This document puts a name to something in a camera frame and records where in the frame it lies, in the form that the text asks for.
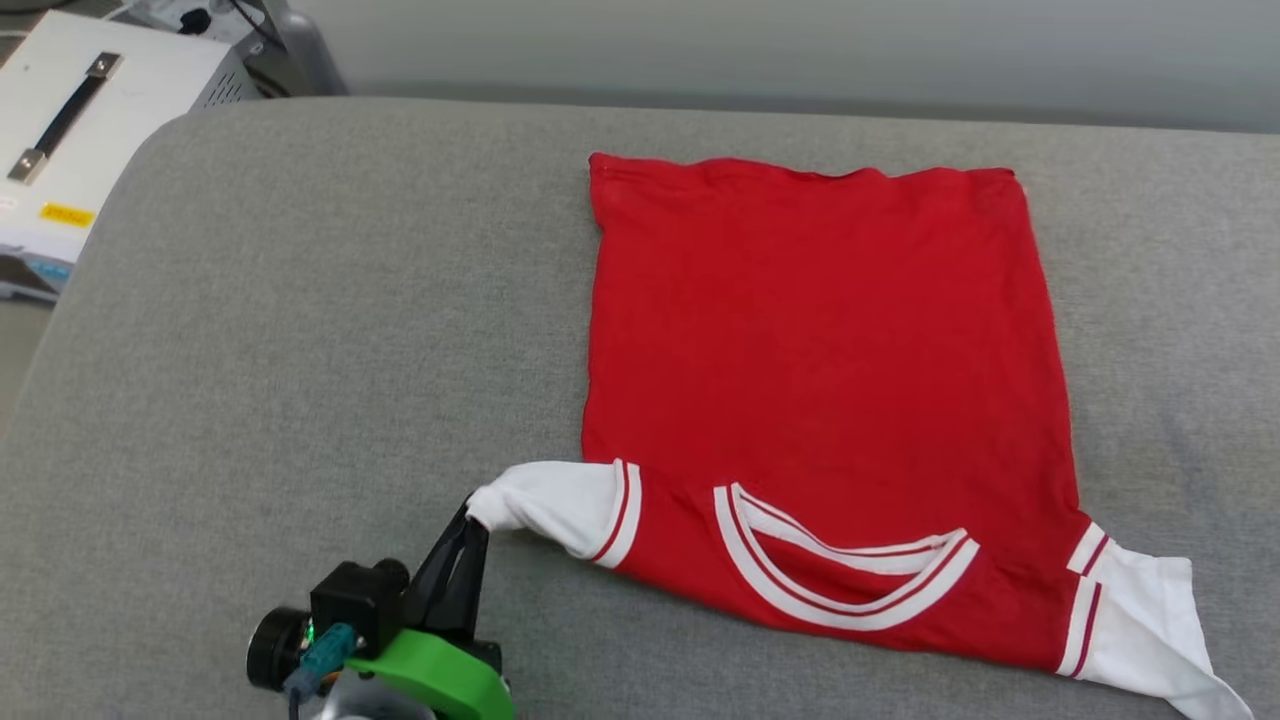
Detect device with blue panel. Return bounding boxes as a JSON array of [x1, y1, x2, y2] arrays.
[[0, 245, 76, 303]]

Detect black strap handle metal ends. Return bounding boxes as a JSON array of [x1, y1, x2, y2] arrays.
[[7, 52, 124, 185]]

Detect white power strip with plugs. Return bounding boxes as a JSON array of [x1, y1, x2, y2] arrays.
[[120, 0, 263, 46]]

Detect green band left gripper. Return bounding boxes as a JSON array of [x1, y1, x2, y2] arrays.
[[246, 504, 517, 720]]

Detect white metal equipment box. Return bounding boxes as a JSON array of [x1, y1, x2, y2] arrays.
[[0, 10, 263, 263]]

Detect red and white jersey shirt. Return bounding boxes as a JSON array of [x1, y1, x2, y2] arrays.
[[465, 152, 1256, 720]]

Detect black power cable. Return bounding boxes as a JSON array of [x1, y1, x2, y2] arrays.
[[225, 0, 291, 53]]

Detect teal left camera cable connector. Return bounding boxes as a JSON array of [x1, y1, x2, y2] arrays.
[[283, 622, 358, 701]]

